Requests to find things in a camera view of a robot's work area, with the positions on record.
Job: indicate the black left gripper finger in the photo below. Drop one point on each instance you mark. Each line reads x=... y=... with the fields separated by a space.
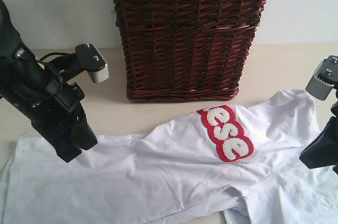
x=66 y=150
x=82 y=135

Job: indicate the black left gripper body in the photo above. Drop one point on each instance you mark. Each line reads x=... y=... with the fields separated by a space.
x=42 y=95

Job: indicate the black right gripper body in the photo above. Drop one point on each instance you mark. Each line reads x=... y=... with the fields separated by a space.
x=322 y=151

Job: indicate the white t-shirt with red lettering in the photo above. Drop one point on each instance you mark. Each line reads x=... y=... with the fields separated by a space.
x=241 y=161

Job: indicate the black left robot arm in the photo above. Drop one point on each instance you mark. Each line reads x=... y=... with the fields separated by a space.
x=12 y=46

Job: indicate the dark brown wicker basket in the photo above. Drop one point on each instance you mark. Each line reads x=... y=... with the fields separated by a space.
x=186 y=50

